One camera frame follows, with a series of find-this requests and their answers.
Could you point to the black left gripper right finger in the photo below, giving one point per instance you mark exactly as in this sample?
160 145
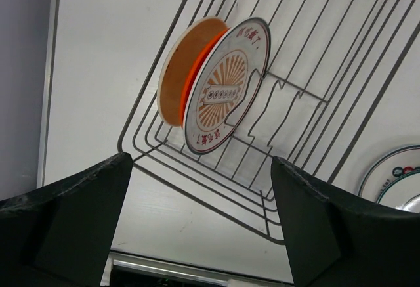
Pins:
335 238

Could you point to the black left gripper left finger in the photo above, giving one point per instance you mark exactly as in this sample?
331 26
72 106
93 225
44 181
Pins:
61 234

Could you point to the white plate red chinese characters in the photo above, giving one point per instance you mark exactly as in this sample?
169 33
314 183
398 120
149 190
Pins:
393 180

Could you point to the white plate orange sunburst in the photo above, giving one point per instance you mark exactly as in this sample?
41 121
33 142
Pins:
222 87

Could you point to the cream beige plate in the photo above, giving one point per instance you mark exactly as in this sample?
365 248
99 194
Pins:
182 57

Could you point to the metal wire dish rack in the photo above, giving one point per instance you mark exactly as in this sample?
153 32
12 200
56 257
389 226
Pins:
330 61

